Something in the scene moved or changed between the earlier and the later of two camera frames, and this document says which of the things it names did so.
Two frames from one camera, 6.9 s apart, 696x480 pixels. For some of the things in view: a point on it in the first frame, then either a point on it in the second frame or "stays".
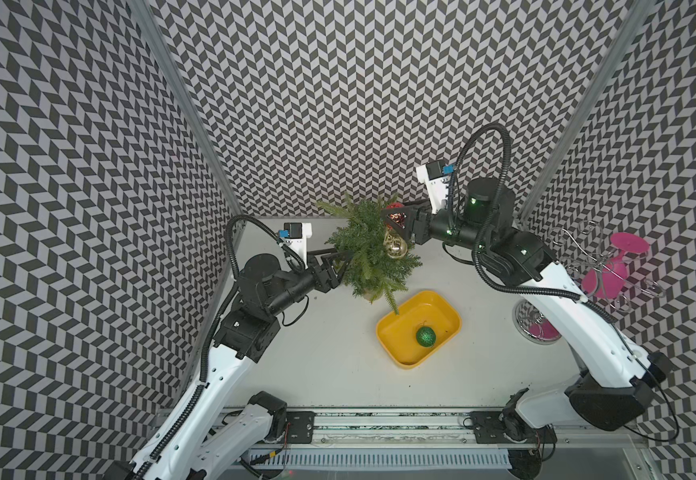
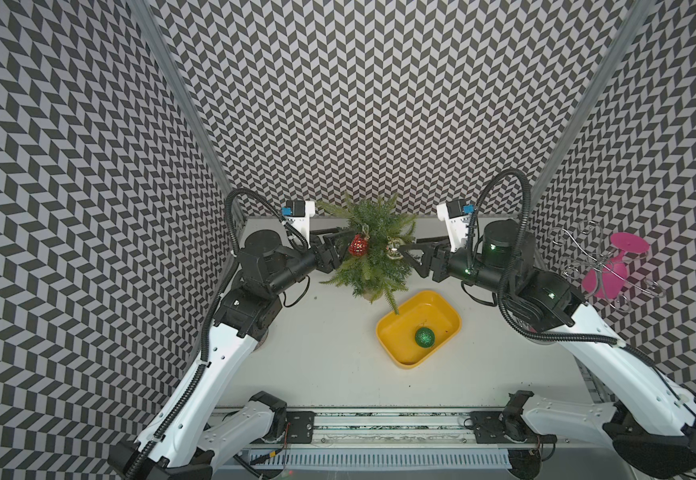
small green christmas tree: (372, 268) stays
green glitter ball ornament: (426, 336) stays
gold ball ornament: (395, 246) stays
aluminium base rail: (453, 427) stays
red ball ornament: (397, 217) → (358, 245)
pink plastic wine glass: (607, 280) stays
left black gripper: (330, 278) → (332, 258)
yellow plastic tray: (398, 332) stays
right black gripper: (420, 216) → (439, 251)
